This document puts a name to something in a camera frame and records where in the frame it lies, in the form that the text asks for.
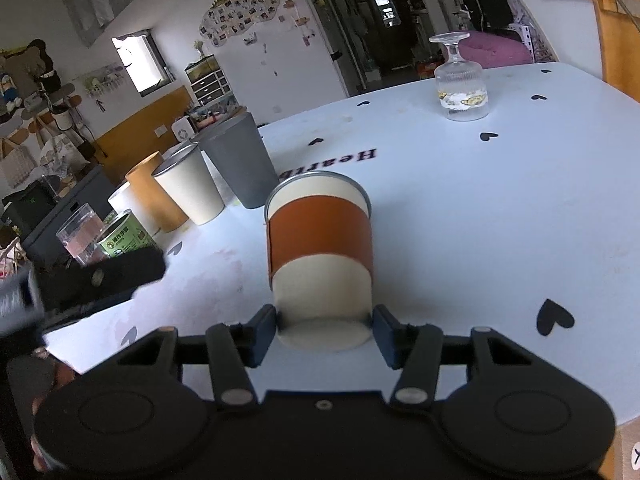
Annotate cream cup with brown sleeve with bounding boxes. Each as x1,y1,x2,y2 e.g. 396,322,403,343
265,171,373,352

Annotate small white cup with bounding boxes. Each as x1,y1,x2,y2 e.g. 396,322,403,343
107,181,160,236

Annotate tan bamboo cup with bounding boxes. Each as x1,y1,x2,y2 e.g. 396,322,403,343
126,152,189,233

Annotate white cup with metal rim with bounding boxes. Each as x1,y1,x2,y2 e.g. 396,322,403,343
152,143,224,226

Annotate dark grey plastic cup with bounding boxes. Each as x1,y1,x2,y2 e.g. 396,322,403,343
195,112,279,209

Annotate person's left hand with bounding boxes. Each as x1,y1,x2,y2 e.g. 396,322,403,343
29,358,76,470

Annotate clear glass with pink drink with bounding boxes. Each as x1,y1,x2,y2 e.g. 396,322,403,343
56,204,106,266

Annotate green labelled tin can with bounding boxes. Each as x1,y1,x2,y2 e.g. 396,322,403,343
96,211,155,258

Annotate white small appliance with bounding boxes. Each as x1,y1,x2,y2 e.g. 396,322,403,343
171,116,198,143

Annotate clear upturned stemmed glass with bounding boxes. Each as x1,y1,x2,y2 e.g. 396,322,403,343
430,30,489,122

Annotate small drawer organiser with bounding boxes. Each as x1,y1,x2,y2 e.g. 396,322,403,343
184,55,232,106

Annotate purple pouf seat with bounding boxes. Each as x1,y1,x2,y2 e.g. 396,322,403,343
459,30,532,68

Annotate cloud shaped photo board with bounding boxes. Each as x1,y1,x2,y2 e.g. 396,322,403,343
198,0,281,47

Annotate brown wall pin board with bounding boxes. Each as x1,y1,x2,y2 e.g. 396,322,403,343
1,39,62,124

